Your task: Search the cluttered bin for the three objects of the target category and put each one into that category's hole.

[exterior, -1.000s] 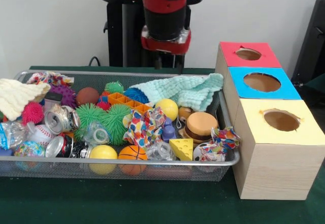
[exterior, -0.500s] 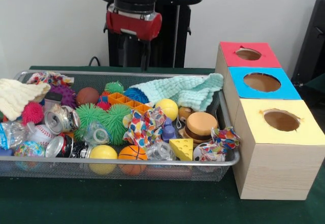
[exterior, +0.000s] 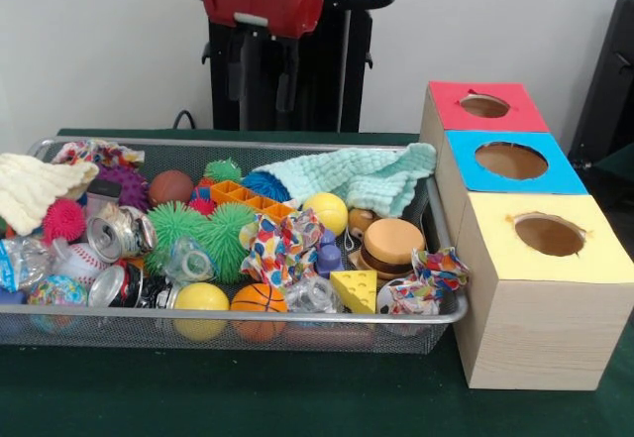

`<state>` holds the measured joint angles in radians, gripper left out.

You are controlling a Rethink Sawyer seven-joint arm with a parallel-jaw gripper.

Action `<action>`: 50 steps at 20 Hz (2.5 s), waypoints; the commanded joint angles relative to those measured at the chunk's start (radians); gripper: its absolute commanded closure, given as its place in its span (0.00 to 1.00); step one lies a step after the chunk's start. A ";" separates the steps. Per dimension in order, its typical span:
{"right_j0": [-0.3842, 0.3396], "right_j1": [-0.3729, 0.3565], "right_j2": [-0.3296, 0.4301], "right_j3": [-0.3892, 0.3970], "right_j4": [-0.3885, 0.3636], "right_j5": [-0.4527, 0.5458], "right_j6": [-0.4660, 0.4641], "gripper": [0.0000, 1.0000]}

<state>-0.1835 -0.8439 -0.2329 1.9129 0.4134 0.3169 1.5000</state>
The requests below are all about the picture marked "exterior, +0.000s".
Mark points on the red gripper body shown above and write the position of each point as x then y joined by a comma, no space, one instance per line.
263,3

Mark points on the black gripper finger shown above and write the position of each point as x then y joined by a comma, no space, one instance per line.
238,60
287,75

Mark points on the mint green cloth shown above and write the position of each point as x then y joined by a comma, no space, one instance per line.
357,174

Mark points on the cream yellow cloth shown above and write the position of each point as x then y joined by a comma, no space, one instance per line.
35,187

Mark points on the clear mesh bin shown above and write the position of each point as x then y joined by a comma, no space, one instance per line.
198,336

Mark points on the wooden box with three holes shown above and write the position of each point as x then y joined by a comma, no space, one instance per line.
535,308

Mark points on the orange yellow plastic toy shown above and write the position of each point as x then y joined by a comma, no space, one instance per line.
253,199

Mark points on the yellow ball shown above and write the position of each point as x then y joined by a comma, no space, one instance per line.
200,303
325,212

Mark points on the colourful patterned fabric toy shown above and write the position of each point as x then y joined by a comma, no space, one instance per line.
282,249

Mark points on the green spiky ball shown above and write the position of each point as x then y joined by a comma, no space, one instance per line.
173,229
228,239

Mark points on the small basketball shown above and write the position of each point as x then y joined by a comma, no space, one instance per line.
389,247

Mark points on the yellow cone toy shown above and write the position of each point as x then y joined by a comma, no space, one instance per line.
354,288

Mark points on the bright orange mini basketball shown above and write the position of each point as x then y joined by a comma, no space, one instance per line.
258,303

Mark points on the colourful crinkled packet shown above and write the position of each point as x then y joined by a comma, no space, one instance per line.
426,283

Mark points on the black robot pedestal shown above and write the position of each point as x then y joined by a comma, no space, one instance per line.
327,80

